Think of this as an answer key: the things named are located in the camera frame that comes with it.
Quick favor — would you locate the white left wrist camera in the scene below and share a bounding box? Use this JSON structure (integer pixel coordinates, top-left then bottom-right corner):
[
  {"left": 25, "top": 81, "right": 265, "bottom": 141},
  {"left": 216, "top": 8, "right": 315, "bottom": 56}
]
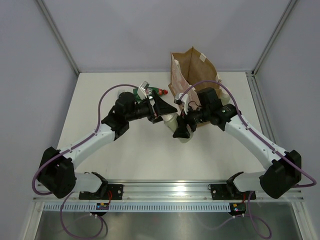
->
[{"left": 137, "top": 81, "right": 150, "bottom": 100}]

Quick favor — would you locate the aluminium front rail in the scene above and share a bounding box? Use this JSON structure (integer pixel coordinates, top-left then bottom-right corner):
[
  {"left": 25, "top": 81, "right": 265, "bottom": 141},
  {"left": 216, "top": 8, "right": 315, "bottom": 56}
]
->
[{"left": 32, "top": 180, "right": 305, "bottom": 202}]

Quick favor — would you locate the white slotted cable duct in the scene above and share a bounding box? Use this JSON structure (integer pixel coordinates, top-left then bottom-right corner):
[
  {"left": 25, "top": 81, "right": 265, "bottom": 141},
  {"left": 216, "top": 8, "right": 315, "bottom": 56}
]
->
[{"left": 43, "top": 202, "right": 231, "bottom": 213}]

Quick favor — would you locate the aluminium right side rail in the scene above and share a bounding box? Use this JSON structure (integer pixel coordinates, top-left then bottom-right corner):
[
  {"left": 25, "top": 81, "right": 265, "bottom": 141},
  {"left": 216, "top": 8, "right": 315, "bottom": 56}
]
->
[{"left": 245, "top": 71, "right": 276, "bottom": 143}]

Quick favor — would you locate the aluminium corner post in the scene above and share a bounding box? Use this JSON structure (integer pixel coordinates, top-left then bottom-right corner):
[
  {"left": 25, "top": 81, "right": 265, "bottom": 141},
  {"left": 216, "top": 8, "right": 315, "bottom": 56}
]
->
[
  {"left": 251, "top": 0, "right": 299, "bottom": 76},
  {"left": 34, "top": 0, "right": 81, "bottom": 77}
]

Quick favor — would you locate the aluminium left corner post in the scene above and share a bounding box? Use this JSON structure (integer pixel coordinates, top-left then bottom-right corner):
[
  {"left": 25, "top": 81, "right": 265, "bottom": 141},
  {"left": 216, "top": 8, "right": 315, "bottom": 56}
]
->
[{"left": 34, "top": 0, "right": 81, "bottom": 77}]

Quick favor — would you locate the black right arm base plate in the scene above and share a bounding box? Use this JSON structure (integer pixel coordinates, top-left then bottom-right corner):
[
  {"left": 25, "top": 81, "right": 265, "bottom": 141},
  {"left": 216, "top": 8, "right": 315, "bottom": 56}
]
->
[{"left": 208, "top": 183, "right": 250, "bottom": 201}]

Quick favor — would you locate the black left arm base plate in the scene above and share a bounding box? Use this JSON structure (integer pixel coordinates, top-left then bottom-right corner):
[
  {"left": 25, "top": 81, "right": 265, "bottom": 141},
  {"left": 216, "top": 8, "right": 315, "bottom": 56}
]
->
[{"left": 78, "top": 183, "right": 124, "bottom": 200}]

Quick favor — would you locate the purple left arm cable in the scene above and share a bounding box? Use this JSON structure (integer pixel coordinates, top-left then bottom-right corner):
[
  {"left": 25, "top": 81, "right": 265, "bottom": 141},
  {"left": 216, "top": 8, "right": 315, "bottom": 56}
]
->
[{"left": 31, "top": 84, "right": 142, "bottom": 237}]

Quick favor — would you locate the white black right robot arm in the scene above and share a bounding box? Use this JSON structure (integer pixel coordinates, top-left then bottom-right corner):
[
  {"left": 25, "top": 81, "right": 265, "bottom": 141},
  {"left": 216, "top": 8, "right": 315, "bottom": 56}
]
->
[{"left": 173, "top": 87, "right": 302, "bottom": 199}]

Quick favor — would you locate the pale green bottle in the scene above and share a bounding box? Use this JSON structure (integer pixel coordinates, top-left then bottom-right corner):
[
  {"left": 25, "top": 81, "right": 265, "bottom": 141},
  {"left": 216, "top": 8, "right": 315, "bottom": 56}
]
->
[
  {"left": 220, "top": 87, "right": 231, "bottom": 106},
  {"left": 162, "top": 112, "right": 194, "bottom": 144}
]

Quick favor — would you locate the green dish soap bottle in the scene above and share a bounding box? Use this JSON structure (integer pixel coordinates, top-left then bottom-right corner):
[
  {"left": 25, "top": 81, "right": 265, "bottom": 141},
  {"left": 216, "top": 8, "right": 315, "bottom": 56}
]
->
[{"left": 132, "top": 87, "right": 168, "bottom": 103}]

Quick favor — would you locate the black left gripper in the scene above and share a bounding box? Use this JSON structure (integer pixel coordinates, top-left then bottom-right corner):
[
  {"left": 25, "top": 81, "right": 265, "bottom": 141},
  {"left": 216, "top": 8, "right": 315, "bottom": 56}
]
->
[{"left": 125, "top": 91, "right": 177, "bottom": 124}]

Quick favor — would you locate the aluminium right corner post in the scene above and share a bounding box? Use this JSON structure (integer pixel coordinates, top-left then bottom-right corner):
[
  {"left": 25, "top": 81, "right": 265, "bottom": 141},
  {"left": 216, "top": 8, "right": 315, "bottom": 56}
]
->
[{"left": 251, "top": 0, "right": 299, "bottom": 76}]

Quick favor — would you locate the brown canvas bag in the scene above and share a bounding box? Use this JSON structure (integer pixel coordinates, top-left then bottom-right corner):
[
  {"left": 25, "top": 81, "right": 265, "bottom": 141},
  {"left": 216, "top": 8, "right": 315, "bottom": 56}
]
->
[{"left": 168, "top": 47, "right": 223, "bottom": 111}]

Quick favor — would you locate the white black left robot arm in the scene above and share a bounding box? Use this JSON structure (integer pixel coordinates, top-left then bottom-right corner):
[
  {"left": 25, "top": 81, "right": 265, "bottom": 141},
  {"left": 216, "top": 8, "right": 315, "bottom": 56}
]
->
[{"left": 33, "top": 91, "right": 178, "bottom": 200}]

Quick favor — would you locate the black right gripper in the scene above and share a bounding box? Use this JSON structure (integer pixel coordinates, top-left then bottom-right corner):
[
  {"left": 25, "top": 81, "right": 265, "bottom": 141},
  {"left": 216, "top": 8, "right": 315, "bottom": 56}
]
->
[{"left": 173, "top": 103, "right": 211, "bottom": 139}]

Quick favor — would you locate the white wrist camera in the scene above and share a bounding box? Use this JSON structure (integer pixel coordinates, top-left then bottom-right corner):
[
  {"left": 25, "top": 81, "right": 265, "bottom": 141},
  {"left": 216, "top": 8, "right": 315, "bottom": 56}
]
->
[
  {"left": 137, "top": 81, "right": 150, "bottom": 100},
  {"left": 174, "top": 93, "right": 190, "bottom": 115}
]

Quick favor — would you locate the aluminium rail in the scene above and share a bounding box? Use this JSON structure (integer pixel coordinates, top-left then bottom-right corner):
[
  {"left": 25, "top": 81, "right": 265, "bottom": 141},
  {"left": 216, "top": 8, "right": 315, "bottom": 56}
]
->
[
  {"left": 245, "top": 71, "right": 276, "bottom": 143},
  {"left": 32, "top": 180, "right": 305, "bottom": 202}
]

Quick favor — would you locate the silver toothpaste tube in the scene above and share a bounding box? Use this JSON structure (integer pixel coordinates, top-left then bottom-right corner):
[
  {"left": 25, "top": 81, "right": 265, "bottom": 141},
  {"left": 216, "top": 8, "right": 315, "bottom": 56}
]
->
[{"left": 117, "top": 89, "right": 126, "bottom": 97}]

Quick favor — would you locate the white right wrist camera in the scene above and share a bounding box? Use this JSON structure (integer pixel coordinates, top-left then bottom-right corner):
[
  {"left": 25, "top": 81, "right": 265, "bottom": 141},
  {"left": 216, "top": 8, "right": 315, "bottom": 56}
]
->
[{"left": 174, "top": 93, "right": 190, "bottom": 115}]

